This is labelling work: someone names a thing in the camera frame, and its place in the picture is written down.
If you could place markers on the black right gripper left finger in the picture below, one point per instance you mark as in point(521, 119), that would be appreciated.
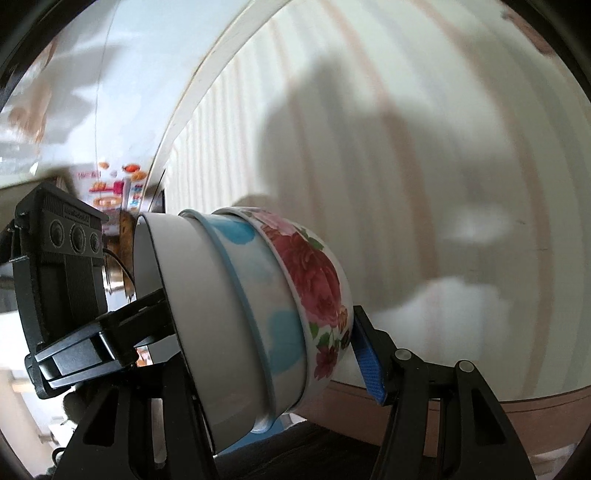
point(114, 438)

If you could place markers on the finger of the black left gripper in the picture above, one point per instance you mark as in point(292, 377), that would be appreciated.
point(139, 323)

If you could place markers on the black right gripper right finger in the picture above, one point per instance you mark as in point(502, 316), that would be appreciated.
point(476, 439)

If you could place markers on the white bowl dark rim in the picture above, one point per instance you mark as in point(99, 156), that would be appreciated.
point(213, 324)

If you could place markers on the plain white bowl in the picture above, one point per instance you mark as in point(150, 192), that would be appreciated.
point(320, 287)

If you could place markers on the white bowl blue pattern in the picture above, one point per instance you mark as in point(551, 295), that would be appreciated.
point(270, 309)

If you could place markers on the colourful sticker poster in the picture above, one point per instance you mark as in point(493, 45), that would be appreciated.
point(111, 188)

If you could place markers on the striped table cloth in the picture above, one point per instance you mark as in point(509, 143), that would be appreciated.
point(441, 149)

